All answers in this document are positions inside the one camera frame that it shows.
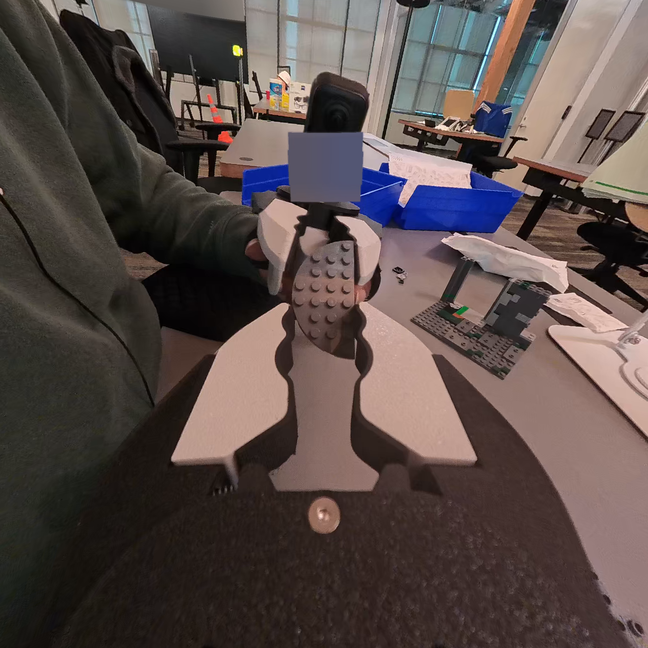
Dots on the grey wooden-edged table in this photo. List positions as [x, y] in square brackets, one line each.
[263, 147]

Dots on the blue plastic bin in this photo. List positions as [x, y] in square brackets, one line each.
[455, 212]
[263, 182]

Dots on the black sign stand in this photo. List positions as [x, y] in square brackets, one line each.
[600, 124]

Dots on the black light stand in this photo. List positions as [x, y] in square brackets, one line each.
[397, 76]

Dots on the wooden column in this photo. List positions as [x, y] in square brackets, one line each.
[506, 50]

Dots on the dark jacket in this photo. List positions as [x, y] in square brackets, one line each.
[126, 91]

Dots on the white paper bag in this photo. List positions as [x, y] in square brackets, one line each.
[506, 263]

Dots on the grey brick baseplate build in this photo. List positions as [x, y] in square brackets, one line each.
[471, 334]

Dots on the grey desk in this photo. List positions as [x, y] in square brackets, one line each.
[531, 430]

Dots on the grey rounded brick plate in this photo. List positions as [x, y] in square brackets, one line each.
[324, 293]

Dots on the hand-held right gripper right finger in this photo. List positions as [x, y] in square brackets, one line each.
[410, 405]

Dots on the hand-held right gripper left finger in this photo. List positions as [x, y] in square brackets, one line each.
[238, 405]

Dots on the white printed leaflet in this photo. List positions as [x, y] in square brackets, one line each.
[587, 311]

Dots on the black office chair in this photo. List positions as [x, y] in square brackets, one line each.
[612, 243]
[498, 162]
[202, 147]

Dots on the green lego instruction booklet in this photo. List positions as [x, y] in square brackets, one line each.
[622, 177]

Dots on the blue striped bag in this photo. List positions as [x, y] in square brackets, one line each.
[493, 117]

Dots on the wooden supplies table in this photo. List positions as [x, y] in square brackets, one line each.
[273, 112]

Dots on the wooden-top table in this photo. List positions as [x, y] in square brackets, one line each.
[552, 169]
[445, 132]

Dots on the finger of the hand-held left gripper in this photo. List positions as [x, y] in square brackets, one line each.
[367, 248]
[276, 233]

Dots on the black wall screen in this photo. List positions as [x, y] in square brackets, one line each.
[197, 45]

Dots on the person's left hand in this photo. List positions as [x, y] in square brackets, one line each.
[253, 250]

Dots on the white blue wipes tub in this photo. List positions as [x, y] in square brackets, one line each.
[277, 93]

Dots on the small black brick piece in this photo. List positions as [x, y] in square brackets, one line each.
[401, 277]

